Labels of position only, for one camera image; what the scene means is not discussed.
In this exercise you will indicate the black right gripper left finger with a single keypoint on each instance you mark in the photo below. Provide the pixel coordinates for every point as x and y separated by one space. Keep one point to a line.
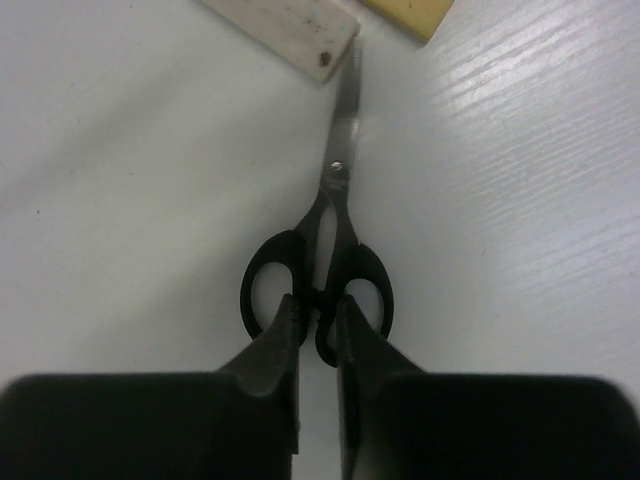
238 422

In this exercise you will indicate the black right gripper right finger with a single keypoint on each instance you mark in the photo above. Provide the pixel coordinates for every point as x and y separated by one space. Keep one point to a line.
399 421

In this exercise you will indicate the black handled scissors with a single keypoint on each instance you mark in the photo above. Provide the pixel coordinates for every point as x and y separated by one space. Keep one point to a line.
323 252

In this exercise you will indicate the tan eraser block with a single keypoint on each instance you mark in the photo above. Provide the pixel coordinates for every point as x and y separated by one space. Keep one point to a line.
417 18

